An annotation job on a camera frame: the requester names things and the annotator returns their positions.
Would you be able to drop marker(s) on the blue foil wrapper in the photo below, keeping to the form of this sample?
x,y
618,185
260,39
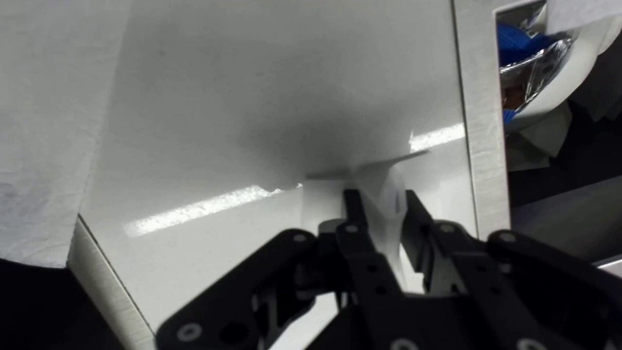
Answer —
x,y
517,39

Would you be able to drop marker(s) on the white serviette with blue packet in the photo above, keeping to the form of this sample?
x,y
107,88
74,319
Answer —
x,y
39,129

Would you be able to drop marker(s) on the white crumpled paper trash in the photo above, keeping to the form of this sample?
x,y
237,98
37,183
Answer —
x,y
583,65

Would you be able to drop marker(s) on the metal-framed opening with trash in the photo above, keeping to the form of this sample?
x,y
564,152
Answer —
x,y
482,129

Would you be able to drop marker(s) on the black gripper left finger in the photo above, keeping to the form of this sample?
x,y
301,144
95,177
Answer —
x,y
362,259

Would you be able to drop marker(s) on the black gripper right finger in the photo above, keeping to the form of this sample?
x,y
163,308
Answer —
x,y
505,279

